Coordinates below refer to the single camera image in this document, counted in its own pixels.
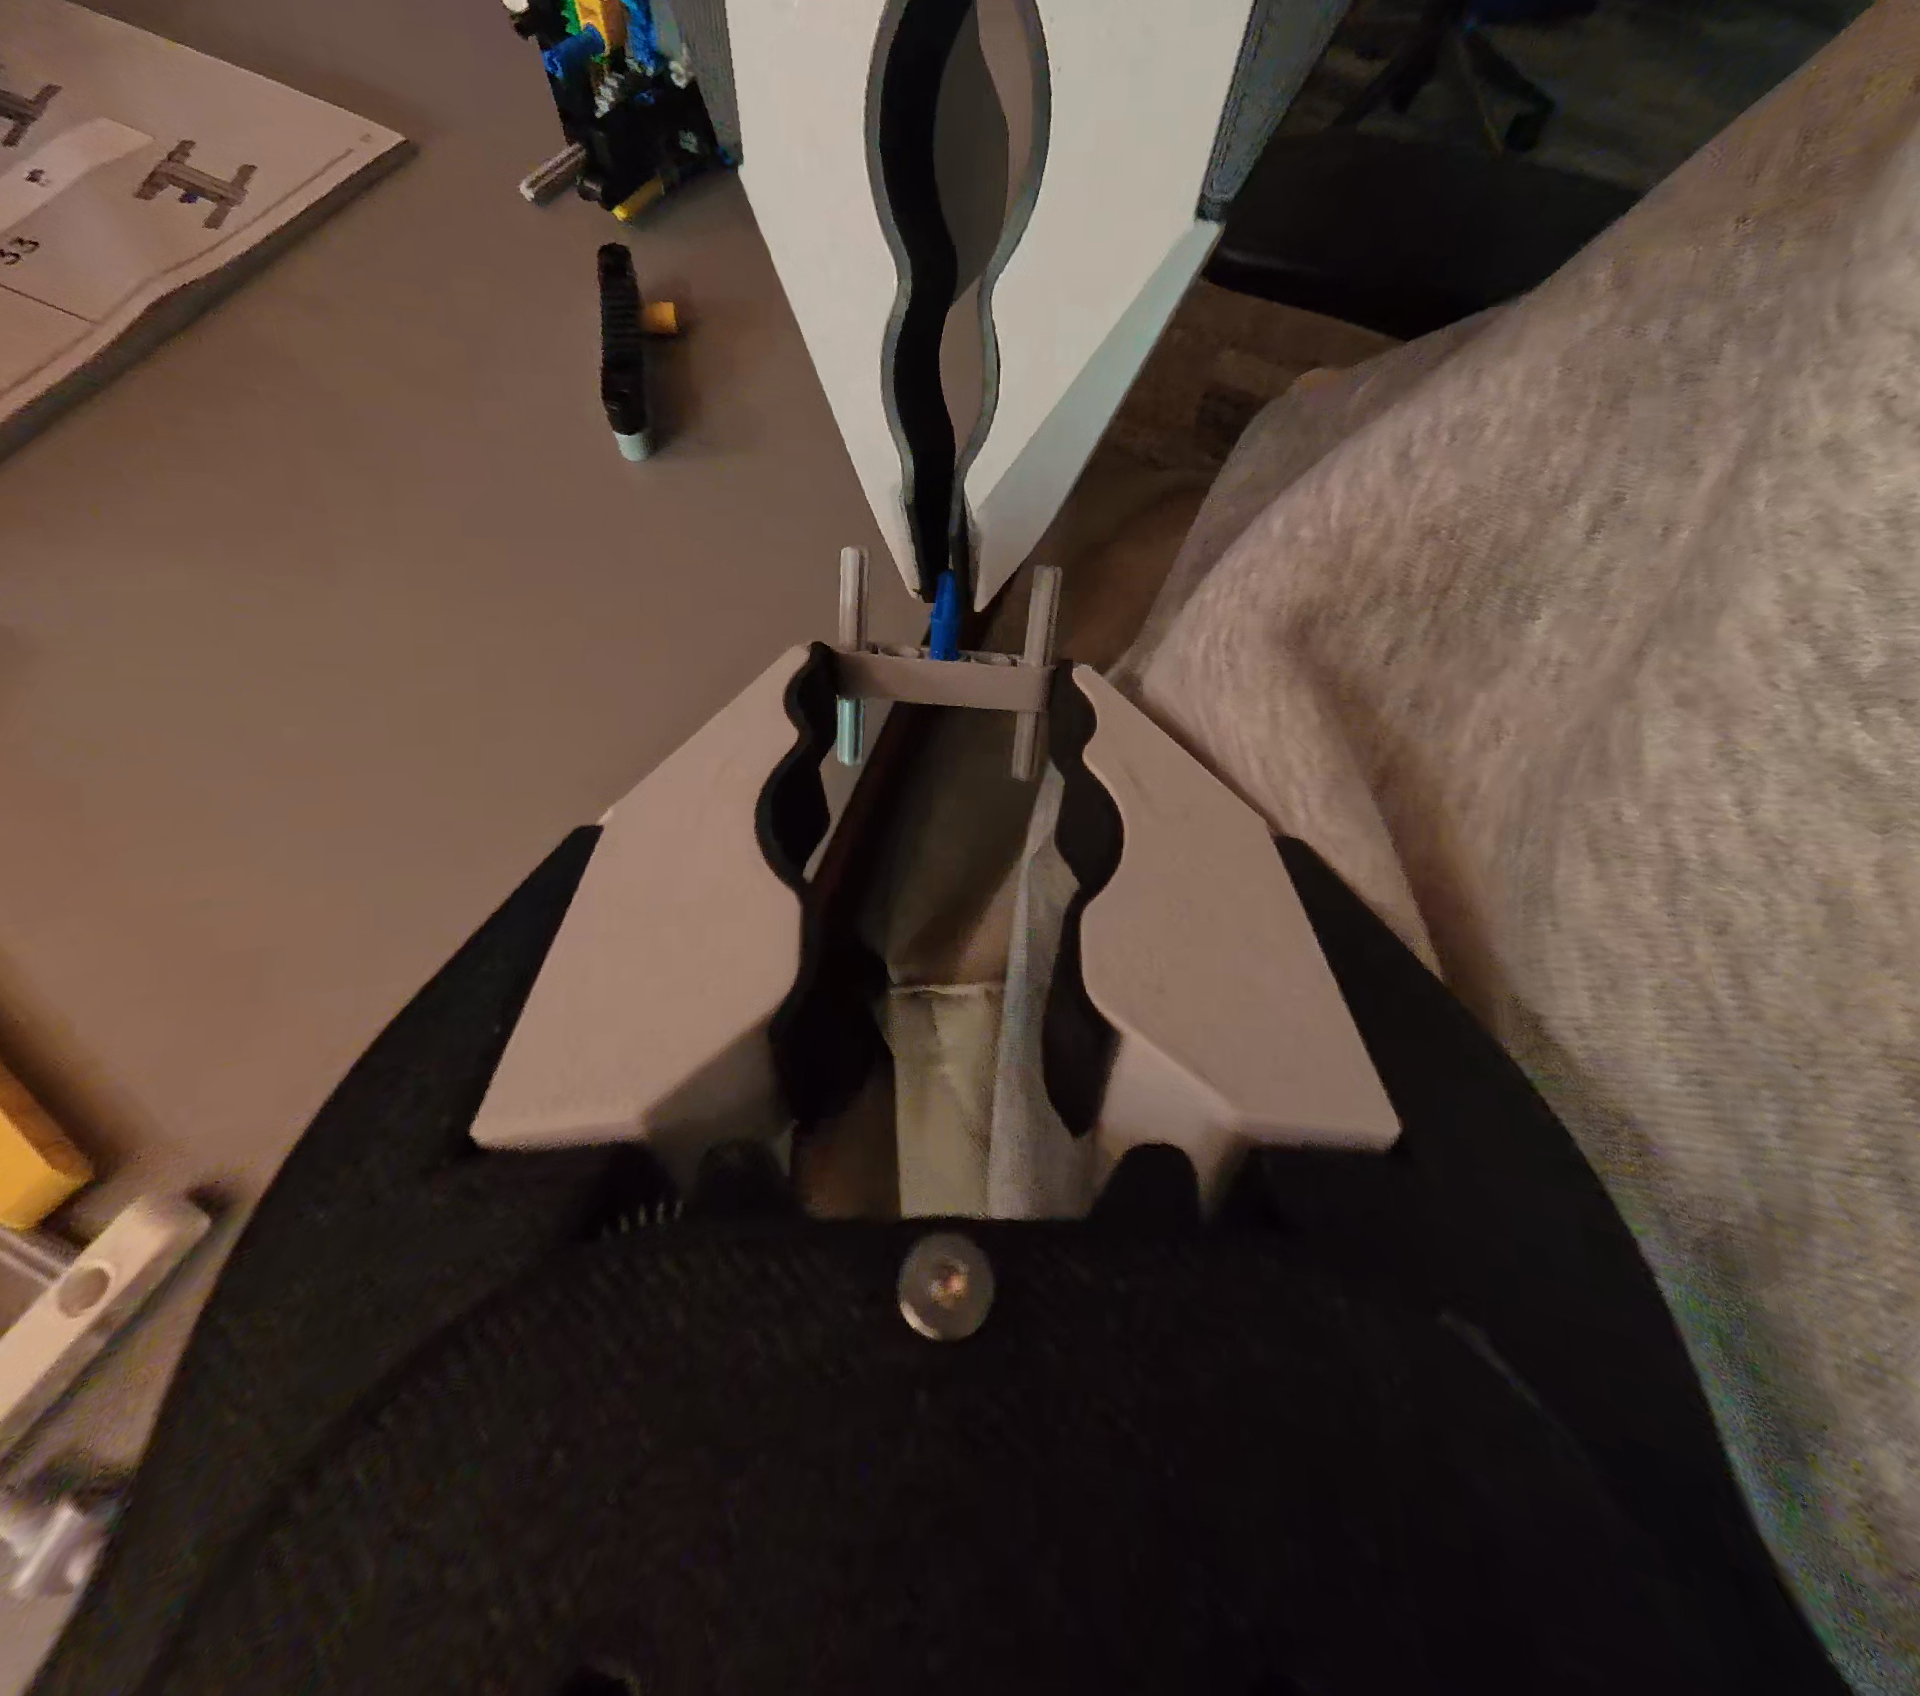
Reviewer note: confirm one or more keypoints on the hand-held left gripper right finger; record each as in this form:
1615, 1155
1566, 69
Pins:
1222, 961

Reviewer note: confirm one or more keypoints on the black lego rack with pin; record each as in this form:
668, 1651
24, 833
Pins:
617, 339

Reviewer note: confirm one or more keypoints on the blue lego pin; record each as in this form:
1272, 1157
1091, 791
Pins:
944, 629

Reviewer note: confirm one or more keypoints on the lego instruction booklet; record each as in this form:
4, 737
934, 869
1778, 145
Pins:
164, 211

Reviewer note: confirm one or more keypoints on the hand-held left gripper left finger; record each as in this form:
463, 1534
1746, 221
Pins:
645, 961

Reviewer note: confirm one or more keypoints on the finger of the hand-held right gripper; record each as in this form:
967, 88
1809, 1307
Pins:
1141, 107
803, 136

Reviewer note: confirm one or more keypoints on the grey lego beam with axles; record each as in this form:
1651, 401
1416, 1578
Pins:
944, 681

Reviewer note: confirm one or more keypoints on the white perforated bracket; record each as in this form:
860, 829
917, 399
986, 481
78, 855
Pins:
91, 1276

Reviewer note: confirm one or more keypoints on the black office chair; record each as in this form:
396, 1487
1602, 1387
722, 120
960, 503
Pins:
1425, 227

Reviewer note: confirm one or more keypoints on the black multicoloured lego model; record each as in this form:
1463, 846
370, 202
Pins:
622, 77

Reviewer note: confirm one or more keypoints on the yellow block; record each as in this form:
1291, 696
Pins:
30, 1157

